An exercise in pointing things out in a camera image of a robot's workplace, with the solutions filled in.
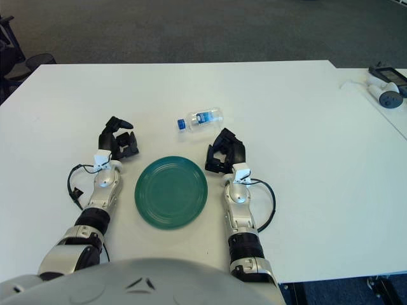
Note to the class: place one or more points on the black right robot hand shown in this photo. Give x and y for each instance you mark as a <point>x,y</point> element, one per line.
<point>237,152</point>

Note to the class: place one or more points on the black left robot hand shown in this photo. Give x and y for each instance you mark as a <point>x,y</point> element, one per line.
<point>106,141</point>

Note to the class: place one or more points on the clear plastic bottle blue cap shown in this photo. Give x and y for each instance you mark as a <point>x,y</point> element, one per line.
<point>203,118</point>

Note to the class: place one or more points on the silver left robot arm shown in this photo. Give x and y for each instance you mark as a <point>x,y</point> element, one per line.
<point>105,187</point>

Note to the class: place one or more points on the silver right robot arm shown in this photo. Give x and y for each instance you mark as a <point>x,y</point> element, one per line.
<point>238,197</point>

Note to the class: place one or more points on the green round plate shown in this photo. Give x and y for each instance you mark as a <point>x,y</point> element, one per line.
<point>171,193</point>

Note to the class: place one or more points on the black office chair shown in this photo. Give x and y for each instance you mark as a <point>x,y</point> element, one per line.
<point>14,47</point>

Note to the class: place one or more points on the silver robot torso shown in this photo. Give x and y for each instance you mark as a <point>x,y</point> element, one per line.
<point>143,286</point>

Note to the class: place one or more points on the white grey handheld controller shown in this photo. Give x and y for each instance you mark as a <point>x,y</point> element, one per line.
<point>389,100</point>

